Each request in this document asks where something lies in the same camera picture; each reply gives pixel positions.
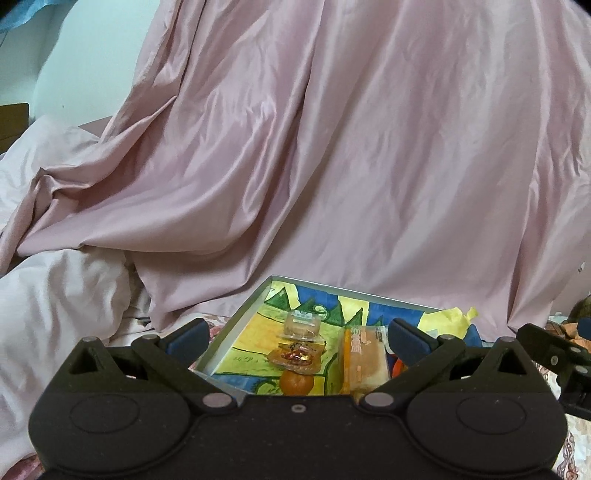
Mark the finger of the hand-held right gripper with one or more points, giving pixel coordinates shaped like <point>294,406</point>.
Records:
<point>547,348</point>

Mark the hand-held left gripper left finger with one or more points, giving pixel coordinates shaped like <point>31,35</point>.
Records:
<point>189,340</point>

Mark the blue cloth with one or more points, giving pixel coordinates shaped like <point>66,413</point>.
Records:
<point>23,14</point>

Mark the mandarin orange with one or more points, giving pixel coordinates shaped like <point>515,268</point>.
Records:
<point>296,384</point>

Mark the red snack packet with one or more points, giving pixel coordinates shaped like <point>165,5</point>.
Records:
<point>398,368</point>

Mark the wooden headboard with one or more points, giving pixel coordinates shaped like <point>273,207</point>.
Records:
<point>13,123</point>

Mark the floral bed sheet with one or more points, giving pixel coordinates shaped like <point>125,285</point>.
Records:
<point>577,443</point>

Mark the sandwich cake packet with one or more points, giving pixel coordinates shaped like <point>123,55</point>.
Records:
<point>362,364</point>

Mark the orange cloth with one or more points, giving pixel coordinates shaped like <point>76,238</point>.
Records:
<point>577,331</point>

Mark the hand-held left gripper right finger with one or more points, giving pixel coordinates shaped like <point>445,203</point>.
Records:
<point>408,341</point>

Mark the pale pink duvet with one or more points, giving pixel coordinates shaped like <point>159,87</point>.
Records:
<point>60,300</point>

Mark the brown candy packet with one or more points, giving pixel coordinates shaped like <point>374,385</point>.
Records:
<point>295,356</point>

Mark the brown patterned bag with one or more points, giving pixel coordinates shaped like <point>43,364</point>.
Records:
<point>582,311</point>

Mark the grey cardboard box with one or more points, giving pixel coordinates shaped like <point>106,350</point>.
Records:
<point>226,334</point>

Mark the pink satin sheet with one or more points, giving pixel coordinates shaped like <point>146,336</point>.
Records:
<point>346,161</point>

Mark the clear cookie packet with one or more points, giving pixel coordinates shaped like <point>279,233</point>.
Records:
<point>302,325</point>

